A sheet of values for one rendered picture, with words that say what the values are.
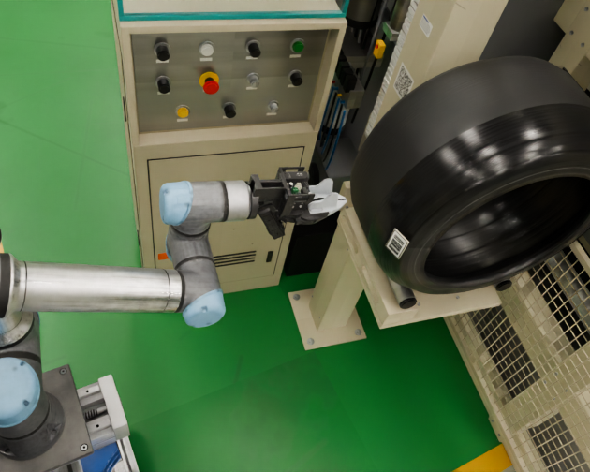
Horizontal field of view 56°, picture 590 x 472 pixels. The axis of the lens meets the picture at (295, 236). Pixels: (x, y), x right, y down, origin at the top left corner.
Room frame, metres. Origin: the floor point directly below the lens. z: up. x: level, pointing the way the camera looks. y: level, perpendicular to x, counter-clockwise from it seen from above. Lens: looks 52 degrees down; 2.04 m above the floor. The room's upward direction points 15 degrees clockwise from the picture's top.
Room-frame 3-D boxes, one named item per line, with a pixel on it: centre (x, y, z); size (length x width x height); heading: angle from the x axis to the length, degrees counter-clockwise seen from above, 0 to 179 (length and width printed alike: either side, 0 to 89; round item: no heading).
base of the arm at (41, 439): (0.31, 0.46, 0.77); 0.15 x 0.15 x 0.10
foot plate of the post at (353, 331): (1.20, -0.22, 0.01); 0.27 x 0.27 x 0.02; 28
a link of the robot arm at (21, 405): (0.32, 0.46, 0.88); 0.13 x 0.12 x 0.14; 29
